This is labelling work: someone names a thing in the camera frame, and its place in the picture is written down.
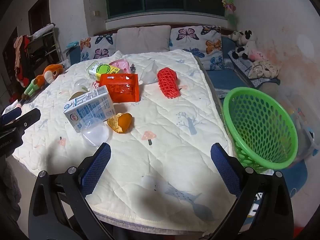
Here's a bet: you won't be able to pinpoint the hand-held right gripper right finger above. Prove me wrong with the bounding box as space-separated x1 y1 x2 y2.
210 142 294 240

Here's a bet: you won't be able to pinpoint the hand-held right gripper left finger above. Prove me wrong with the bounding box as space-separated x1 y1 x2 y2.
28 142 115 240

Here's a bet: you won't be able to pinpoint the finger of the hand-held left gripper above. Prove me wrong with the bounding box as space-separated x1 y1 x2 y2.
0 107 22 125
0 108 41 134

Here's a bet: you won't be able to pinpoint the green plastic mesh basket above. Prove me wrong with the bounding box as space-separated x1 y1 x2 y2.
222 87 299 170

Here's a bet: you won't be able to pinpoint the orange peel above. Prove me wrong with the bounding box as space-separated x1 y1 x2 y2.
107 112 133 133

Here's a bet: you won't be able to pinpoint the blue white milk carton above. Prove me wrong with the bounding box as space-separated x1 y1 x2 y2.
64 85 116 133

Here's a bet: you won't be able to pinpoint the orange snack packet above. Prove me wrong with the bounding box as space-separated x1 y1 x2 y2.
99 73 140 103

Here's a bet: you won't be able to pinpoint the green yellow drink carton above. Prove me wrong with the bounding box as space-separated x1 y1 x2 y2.
87 61 122 79

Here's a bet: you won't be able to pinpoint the red foam fruit net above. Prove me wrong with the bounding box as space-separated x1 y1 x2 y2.
157 67 181 98

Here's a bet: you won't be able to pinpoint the pink snack packet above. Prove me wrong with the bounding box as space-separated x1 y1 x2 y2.
109 59 130 74

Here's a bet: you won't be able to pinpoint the white plastic bag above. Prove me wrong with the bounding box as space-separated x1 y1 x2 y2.
139 60 159 84

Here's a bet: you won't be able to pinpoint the person's left hand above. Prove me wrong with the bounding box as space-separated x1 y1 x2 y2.
0 160 22 220

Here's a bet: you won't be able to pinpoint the orange plush toy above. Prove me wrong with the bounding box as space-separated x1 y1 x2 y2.
21 64 64 100

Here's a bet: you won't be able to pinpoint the hanging red clothes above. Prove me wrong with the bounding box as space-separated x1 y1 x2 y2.
14 35 32 85

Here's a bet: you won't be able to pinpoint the white quilted printed blanket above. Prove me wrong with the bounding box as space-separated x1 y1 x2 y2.
12 49 240 233

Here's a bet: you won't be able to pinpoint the metal shelf rack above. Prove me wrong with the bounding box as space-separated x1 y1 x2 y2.
25 23 63 68

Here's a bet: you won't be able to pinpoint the clear plastic storage box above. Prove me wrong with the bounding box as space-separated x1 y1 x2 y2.
280 90 319 160

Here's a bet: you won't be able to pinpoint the blue mattress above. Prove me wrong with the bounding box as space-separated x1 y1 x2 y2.
200 36 250 98

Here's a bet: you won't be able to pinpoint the small butterfly print pillow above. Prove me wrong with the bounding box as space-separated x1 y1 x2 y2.
80 33 118 62

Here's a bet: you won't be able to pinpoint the blue checked folded blanket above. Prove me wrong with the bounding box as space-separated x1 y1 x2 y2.
229 51 280 85

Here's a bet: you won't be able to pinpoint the beige spotted cloth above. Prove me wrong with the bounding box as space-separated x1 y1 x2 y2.
249 60 282 79

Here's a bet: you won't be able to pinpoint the dark wooden door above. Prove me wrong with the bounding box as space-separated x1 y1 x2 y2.
28 0 52 29

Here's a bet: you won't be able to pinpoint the pink plush toy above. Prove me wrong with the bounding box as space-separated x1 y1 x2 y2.
250 49 267 62

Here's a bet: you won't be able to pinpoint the black white cow plush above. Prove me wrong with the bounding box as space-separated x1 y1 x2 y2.
235 30 257 59

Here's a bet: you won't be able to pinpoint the large butterfly print pillow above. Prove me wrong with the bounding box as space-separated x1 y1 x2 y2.
169 26 224 71

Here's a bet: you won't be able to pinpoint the grey spotted plush toy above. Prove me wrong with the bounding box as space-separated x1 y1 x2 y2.
229 31 244 46

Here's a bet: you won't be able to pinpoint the grey pillow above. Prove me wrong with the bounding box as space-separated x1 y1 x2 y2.
116 26 172 55

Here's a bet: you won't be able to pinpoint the colourful pinwheel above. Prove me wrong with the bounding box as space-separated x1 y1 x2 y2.
222 0 238 28

